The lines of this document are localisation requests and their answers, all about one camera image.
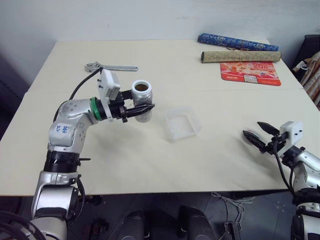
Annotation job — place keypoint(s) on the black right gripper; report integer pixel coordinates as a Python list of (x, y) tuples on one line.
[(275, 143)]

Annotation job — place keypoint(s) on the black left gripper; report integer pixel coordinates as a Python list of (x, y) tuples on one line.
[(117, 109)]

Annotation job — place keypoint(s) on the white jar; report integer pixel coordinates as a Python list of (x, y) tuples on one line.
[(142, 98)]

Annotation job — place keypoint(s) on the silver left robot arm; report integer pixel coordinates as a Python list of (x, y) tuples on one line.
[(65, 125)]

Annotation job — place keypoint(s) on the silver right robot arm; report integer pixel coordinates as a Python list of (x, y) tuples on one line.
[(308, 165)]

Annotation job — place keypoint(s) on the clear plastic box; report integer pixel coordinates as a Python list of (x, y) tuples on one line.
[(180, 124)]

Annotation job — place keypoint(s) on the silver adjustable wrench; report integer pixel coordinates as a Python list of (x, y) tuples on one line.
[(117, 67)]

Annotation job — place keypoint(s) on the red printed packet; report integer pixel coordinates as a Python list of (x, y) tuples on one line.
[(250, 73)]

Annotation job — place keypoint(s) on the patterned cloth bag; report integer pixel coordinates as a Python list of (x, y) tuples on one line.
[(311, 75)]

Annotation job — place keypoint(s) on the beige patterned paper roll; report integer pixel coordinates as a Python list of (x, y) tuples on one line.
[(240, 56)]

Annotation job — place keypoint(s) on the blue patterned paper roll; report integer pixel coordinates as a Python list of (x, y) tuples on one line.
[(237, 43)]

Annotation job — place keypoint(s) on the black floor power adapter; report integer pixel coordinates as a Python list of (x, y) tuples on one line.
[(232, 230)]

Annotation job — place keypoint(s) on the black chair back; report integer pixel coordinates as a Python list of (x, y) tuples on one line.
[(312, 43)]

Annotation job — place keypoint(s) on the dark rounded shape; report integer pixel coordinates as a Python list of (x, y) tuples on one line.
[(195, 223), (133, 225)]

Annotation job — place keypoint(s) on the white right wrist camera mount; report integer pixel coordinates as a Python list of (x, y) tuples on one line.
[(292, 132)]

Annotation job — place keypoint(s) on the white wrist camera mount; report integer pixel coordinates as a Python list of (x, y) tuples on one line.
[(292, 132), (109, 83)]

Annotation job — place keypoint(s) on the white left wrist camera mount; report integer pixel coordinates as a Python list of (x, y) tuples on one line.
[(109, 83)]

